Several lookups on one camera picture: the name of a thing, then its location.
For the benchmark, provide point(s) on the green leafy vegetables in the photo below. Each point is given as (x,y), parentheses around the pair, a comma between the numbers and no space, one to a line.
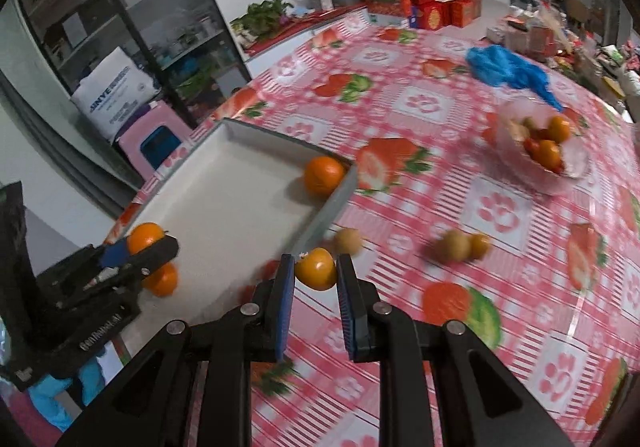
(262,17)

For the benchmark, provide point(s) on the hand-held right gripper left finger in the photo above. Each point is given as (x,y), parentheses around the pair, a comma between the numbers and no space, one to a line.
(285,307)

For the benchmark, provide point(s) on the white printed sack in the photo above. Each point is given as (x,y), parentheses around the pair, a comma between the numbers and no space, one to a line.
(112,92)

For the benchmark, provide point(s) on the person's left hand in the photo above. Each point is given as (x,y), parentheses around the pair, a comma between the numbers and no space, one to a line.
(50,397)

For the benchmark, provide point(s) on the blue plastic bag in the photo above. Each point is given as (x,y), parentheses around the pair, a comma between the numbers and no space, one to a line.
(505,67)

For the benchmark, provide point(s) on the mandarin orange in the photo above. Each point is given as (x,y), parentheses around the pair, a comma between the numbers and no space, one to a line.
(161,281)
(559,128)
(546,153)
(316,269)
(145,236)
(324,175)

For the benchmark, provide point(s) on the small orange fruit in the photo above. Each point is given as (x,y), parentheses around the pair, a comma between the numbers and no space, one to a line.
(481,245)

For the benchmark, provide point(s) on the pile of snack packages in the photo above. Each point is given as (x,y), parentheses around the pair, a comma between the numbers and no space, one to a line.
(550,37)

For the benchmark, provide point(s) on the pink plastic stool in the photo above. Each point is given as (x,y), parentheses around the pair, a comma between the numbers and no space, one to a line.
(150,142)

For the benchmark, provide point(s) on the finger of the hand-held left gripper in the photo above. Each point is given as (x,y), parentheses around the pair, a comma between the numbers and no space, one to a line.
(117,254)

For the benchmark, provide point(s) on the clear glass bowl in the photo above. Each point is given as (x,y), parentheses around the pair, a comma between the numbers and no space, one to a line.
(542,182)

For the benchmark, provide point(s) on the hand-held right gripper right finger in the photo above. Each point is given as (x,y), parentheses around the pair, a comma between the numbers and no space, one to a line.
(350,312)

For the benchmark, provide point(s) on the brown round fruit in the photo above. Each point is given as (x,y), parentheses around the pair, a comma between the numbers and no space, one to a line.
(347,241)
(452,245)

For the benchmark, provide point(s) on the glass door cabinet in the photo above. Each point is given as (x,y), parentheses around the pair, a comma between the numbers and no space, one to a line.
(135,27)

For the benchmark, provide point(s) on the red counter cover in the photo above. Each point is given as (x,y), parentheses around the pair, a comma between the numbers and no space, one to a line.
(305,24)

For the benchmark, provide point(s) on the white tray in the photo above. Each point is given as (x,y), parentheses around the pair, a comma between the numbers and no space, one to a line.
(225,197)

